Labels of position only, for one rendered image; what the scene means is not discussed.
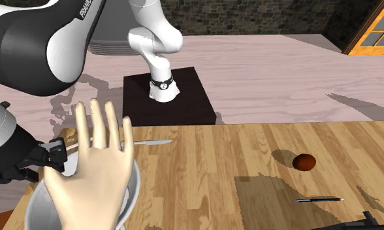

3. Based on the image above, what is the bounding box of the dark robot stand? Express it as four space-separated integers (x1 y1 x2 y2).
122 66 217 127

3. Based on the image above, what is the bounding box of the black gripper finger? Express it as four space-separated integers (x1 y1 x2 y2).
0 167 40 185
33 137 69 174

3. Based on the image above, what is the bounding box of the black pen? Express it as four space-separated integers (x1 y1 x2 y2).
294 197 345 203

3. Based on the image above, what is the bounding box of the orange framed window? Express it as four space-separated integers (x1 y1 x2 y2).
342 0 384 56

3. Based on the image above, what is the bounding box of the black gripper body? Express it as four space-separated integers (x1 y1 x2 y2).
0 123 42 175

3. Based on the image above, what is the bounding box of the silver knife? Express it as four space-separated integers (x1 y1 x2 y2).
120 139 173 148

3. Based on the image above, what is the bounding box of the grey white bowl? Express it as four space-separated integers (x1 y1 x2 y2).
24 143 142 230

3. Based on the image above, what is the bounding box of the red brown round fruit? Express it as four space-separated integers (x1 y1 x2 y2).
291 153 317 173

